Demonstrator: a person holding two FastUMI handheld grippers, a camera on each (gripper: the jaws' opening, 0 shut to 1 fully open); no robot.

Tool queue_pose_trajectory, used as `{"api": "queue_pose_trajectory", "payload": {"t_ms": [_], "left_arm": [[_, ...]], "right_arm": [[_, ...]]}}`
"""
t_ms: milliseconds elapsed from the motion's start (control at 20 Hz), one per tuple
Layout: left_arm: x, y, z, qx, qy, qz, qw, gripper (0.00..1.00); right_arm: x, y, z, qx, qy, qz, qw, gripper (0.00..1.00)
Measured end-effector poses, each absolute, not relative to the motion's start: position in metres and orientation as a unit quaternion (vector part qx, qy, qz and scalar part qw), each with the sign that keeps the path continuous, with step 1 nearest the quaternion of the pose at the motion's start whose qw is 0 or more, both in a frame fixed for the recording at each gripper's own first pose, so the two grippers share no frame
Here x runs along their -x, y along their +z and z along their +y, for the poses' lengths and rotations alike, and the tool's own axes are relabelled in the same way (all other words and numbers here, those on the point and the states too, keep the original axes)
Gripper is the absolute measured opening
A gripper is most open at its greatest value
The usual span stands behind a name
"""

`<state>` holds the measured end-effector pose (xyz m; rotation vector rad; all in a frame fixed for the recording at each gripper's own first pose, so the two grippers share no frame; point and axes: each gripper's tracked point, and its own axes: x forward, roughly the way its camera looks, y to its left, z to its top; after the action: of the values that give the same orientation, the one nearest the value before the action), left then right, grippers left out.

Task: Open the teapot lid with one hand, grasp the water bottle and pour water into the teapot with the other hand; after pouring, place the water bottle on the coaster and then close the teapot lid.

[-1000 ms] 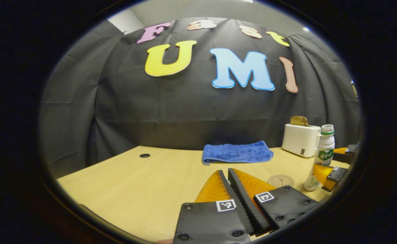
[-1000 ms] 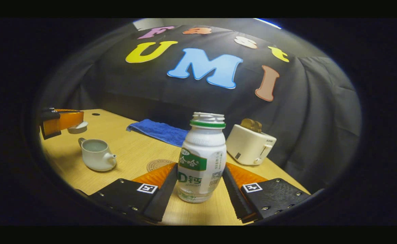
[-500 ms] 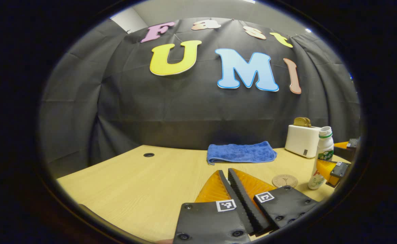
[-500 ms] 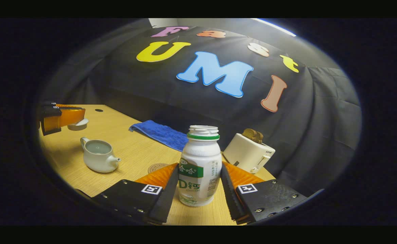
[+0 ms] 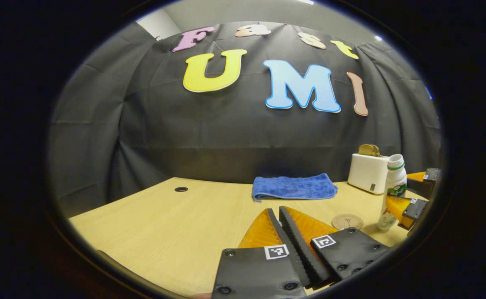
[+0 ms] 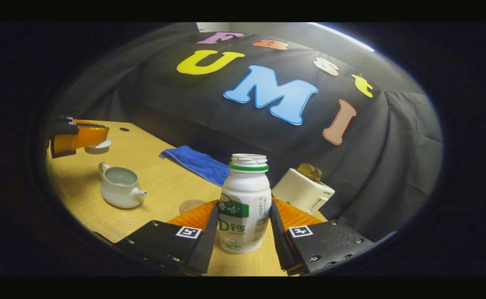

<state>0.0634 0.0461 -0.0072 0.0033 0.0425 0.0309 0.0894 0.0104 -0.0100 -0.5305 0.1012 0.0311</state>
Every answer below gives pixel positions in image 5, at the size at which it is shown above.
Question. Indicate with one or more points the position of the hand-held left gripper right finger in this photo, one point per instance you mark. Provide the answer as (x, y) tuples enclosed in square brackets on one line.
[(305, 257)]

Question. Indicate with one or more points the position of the round wooden coaster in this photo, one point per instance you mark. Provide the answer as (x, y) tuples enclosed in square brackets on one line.
[(347, 221)]

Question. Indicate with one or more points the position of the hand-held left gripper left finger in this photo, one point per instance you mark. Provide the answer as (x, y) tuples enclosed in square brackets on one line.
[(279, 230)]

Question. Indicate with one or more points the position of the brown bread slice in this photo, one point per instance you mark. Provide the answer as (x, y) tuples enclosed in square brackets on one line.
[(369, 150)]

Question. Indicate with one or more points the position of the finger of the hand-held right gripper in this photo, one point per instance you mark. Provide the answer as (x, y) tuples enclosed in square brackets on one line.
[(397, 205), (423, 187)]

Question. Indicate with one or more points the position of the blue towel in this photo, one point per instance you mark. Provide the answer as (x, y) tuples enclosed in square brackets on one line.
[(294, 187)]

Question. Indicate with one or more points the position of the white toaster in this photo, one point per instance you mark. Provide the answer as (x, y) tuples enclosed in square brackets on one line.
[(367, 172)]

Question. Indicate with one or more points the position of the white water bottle green label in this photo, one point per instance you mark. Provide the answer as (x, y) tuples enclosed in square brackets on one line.
[(395, 178)]

